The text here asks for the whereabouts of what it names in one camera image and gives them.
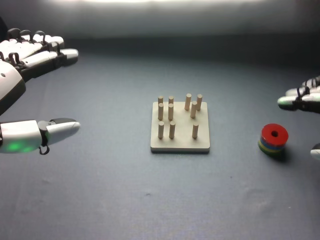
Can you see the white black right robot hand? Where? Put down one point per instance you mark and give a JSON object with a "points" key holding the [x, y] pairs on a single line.
{"points": [[307, 100]]}

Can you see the grey table cloth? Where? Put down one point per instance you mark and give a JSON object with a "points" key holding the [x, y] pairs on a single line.
{"points": [[100, 187]]}

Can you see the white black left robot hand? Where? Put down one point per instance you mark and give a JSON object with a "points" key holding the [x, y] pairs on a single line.
{"points": [[15, 82]]}

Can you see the stack of coloured rings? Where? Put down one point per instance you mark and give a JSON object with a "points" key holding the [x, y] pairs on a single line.
{"points": [[267, 136]]}

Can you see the wooden peg board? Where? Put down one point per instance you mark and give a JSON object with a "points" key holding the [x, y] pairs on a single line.
{"points": [[180, 143]]}

